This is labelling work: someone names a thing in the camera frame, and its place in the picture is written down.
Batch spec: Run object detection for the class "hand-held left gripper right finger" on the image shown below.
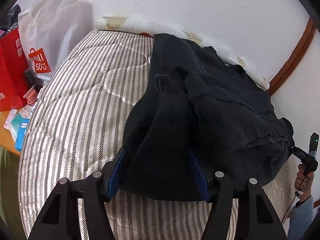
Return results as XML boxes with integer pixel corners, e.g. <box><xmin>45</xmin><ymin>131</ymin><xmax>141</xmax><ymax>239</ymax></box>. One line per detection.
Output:
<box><xmin>187</xmin><ymin>149</ymin><xmax>288</xmax><ymax>240</ymax></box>

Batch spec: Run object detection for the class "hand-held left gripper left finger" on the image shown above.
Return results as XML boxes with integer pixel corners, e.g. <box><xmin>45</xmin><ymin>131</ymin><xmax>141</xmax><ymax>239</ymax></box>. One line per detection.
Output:
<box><xmin>29</xmin><ymin>147</ymin><xmax>128</xmax><ymax>240</ymax></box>

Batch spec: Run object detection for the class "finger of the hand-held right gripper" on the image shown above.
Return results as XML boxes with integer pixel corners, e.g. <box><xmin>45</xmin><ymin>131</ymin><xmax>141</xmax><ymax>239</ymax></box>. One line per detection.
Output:
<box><xmin>281</xmin><ymin>117</ymin><xmax>294</xmax><ymax>147</ymax></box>

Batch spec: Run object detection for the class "black sweatshirt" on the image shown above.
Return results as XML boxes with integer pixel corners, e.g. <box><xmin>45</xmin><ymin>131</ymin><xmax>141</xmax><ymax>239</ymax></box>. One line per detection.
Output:
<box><xmin>117</xmin><ymin>33</ymin><xmax>294</xmax><ymax>202</ymax></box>

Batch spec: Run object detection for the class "person's right forearm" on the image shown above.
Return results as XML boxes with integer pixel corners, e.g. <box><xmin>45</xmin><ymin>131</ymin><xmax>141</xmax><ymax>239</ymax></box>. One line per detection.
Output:
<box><xmin>287</xmin><ymin>195</ymin><xmax>315</xmax><ymax>240</ymax></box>

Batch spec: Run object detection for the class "person's right hand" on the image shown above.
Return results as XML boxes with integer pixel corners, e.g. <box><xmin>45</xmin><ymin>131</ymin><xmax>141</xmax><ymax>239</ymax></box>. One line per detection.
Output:
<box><xmin>294</xmin><ymin>164</ymin><xmax>315</xmax><ymax>202</ymax></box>

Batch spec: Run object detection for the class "striped mattress pad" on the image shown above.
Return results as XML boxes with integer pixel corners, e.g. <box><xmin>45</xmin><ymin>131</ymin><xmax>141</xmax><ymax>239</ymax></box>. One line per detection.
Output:
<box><xmin>19</xmin><ymin>29</ymin><xmax>298</xmax><ymax>240</ymax></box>

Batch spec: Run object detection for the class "teal packet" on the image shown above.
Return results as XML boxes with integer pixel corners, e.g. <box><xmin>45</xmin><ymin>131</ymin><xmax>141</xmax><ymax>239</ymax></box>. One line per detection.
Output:
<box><xmin>14</xmin><ymin>115</ymin><xmax>33</xmax><ymax>152</ymax></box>

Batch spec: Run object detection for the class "green blanket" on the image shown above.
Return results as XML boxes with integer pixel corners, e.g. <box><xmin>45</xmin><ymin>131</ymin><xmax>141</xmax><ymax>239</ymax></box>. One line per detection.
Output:
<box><xmin>0</xmin><ymin>146</ymin><xmax>23</xmax><ymax>230</ymax></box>

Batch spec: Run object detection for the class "pink jar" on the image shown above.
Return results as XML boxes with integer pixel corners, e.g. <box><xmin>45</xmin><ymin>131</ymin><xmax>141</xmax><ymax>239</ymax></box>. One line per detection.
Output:
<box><xmin>26</xmin><ymin>87</ymin><xmax>38</xmax><ymax>106</ymax></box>

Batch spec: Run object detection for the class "wooden nightstand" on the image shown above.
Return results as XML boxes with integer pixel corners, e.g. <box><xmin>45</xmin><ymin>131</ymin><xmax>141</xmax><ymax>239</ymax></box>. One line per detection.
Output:
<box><xmin>0</xmin><ymin>110</ymin><xmax>23</xmax><ymax>157</ymax></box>

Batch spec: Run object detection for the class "white card packet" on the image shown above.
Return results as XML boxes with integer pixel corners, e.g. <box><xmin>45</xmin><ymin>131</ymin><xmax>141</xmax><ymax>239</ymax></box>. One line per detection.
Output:
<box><xmin>4</xmin><ymin>109</ymin><xmax>20</xmax><ymax>128</ymax></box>

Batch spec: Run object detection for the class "red paper bag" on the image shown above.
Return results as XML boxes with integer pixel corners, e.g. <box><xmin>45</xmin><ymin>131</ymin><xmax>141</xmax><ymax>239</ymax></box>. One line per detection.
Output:
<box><xmin>0</xmin><ymin>27</ymin><xmax>29</xmax><ymax>112</ymax></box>

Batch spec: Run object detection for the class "white shopping bag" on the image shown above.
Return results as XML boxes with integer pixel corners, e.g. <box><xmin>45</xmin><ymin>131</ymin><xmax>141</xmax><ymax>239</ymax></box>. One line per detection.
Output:
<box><xmin>18</xmin><ymin>0</ymin><xmax>93</xmax><ymax>80</ymax></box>

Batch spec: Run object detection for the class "black cable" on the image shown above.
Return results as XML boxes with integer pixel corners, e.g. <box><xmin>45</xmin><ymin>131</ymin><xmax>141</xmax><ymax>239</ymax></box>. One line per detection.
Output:
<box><xmin>281</xmin><ymin>177</ymin><xmax>306</xmax><ymax>225</ymax></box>

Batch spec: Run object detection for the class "brown wooden door frame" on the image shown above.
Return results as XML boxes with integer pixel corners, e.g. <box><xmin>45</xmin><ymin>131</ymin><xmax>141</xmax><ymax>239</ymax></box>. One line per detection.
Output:
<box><xmin>269</xmin><ymin>16</ymin><xmax>317</xmax><ymax>97</ymax></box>

